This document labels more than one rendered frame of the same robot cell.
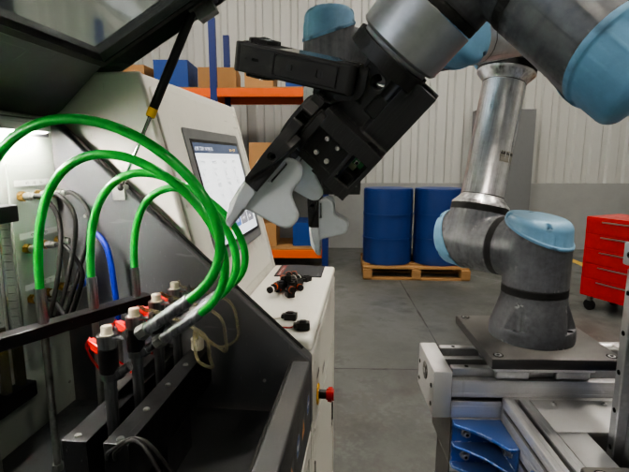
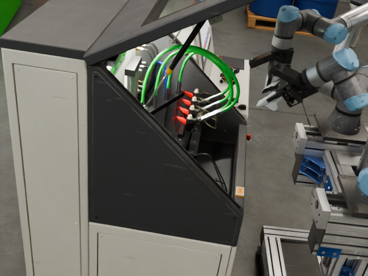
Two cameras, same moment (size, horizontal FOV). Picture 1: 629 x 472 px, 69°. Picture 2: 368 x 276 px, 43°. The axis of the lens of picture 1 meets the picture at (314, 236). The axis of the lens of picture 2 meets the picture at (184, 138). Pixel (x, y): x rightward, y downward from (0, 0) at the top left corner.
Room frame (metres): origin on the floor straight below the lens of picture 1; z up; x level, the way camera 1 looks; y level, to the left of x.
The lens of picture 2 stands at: (-1.03, 0.39, 2.08)
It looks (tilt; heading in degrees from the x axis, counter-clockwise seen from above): 33 degrees down; 357
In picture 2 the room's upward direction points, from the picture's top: 7 degrees clockwise
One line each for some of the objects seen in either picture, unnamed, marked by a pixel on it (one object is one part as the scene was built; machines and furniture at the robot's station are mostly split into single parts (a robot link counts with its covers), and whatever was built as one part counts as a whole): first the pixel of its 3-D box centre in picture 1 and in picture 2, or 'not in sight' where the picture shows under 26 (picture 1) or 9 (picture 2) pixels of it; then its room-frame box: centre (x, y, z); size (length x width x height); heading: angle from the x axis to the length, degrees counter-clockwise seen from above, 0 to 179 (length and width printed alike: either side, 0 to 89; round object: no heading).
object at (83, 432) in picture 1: (153, 422); (188, 145); (0.76, 0.29, 0.91); 0.34 x 0.10 x 0.15; 174
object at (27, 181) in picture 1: (46, 242); (140, 65); (0.91, 0.54, 1.20); 0.13 x 0.03 x 0.31; 174
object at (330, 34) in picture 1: (330, 49); (287, 22); (0.72, -0.02, 1.53); 0.09 x 0.08 x 0.11; 126
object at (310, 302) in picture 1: (288, 297); (228, 84); (1.31, 0.08, 0.97); 0.70 x 0.22 x 0.03; 174
